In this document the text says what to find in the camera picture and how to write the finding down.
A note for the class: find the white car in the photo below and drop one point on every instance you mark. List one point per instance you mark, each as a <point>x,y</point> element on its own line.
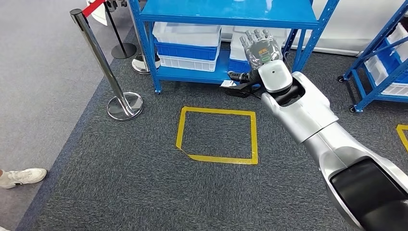
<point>350,22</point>

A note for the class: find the chrome stanchion post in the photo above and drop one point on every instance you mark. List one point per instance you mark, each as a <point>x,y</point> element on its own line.
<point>105,70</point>
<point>143,65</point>

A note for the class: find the blue metal shelf rack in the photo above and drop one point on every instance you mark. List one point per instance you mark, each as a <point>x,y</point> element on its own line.
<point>369,92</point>
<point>223,11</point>

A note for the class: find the person's foot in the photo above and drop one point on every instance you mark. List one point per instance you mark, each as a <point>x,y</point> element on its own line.
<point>22,177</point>

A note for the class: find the yellow floor tape square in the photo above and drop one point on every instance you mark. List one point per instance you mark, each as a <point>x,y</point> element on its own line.
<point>216,158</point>
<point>402,137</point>

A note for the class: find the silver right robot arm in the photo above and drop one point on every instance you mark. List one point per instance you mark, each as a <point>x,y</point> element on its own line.
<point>306,118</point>

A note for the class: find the red barrier belt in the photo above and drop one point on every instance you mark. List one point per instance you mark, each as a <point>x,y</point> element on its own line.
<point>92,7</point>

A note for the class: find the grey round stanchion base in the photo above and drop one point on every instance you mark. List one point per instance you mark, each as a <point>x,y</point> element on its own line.
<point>124,51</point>

